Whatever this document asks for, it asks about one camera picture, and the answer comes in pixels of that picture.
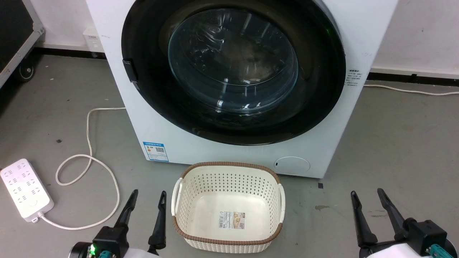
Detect cream perforated laundry basket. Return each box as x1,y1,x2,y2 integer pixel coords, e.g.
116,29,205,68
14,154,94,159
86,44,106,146
171,162,286,254

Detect round white filter cover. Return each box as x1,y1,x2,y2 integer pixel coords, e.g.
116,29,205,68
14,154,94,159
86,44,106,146
274,156,311,176

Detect white power strip cable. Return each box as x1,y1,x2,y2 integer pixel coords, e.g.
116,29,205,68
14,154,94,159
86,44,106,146
37,107,126,230

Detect paper product label sticker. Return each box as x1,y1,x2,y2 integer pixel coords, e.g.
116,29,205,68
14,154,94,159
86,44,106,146
219,211,246,230

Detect blue energy label sticker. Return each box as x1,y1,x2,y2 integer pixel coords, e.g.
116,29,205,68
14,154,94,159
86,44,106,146
143,142,169,162

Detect black door latch handle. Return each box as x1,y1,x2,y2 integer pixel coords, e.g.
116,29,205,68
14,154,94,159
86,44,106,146
123,59,140,90

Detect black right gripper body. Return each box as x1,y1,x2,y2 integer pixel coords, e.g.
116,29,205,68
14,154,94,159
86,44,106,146
359,220,458,258

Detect thin white floor cable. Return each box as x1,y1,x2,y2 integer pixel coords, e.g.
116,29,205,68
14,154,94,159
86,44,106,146
363,84,459,96

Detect black metal-edged flight case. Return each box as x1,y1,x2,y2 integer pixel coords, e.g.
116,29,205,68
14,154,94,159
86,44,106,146
0,0,46,89

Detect white wall socket box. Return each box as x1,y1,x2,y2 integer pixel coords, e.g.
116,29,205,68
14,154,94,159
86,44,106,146
83,29,104,58

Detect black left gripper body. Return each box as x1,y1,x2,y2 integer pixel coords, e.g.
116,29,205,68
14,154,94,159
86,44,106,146
70,225,130,258

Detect white front-load washing machine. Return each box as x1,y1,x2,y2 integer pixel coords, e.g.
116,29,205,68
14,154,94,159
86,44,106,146
85,0,399,179

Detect black round glass washer door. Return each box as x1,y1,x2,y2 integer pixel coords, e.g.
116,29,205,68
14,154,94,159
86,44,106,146
121,0,347,146

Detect black caster wheel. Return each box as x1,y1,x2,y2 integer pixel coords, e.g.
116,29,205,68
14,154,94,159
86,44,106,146
17,61,36,82

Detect white power strip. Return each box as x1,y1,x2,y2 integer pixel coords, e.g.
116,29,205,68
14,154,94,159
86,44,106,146
0,158,55,223

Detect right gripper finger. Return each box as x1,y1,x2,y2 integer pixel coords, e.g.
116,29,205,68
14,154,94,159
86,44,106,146
377,188,409,241
350,191,378,248

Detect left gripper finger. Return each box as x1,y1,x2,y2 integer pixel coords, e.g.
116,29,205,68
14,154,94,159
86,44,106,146
114,189,139,227
148,191,167,256

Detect white warning text sticker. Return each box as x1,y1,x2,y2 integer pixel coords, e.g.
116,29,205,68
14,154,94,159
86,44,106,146
345,69,363,87

